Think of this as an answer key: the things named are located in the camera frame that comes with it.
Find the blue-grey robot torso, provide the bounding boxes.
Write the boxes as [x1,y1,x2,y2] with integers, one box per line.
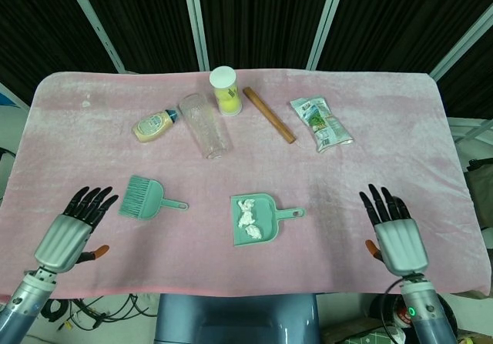
[153,293,323,344]

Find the green hand broom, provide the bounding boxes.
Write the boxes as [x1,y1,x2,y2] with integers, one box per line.
[118,174,190,221]

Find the clear plastic cup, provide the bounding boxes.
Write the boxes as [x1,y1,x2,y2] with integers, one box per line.
[179,93,233,161]

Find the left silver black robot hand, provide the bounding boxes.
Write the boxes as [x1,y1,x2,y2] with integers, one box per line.
[33,185,120,274]

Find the green dustpan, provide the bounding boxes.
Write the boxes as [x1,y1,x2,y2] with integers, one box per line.
[230,192,307,249]

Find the grey partition post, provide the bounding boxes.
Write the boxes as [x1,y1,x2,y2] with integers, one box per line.
[180,0,211,72]
[429,1,493,82]
[306,0,350,72]
[61,0,126,74]

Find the mayonnaise squeeze bottle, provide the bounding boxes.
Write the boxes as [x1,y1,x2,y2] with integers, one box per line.
[132,107,182,144]

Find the dark bag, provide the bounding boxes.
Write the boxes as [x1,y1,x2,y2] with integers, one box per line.
[464,159,493,228]

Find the wooden rolling pin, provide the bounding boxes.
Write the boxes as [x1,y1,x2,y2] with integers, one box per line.
[243,86,298,145]

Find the grey metal rack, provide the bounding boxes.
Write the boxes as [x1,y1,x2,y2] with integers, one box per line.
[446,116,493,147]

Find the tangled floor cables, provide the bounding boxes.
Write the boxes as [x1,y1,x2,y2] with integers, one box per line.
[41,292,159,332]

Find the pink tablecloth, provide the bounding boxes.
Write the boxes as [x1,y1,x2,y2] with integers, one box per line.
[0,68,488,297]

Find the green snack packet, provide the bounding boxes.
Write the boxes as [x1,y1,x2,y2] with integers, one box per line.
[290,95,356,154]

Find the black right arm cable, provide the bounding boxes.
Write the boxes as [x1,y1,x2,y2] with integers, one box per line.
[378,279,404,344]

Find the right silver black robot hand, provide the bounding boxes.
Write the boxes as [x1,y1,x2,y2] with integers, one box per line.
[358,183,430,276]

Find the red white round object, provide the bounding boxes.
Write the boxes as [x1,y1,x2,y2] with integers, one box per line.
[384,296,415,328]

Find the white paper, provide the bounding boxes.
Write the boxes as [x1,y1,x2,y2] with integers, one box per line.
[245,224,265,242]
[236,197,257,228]

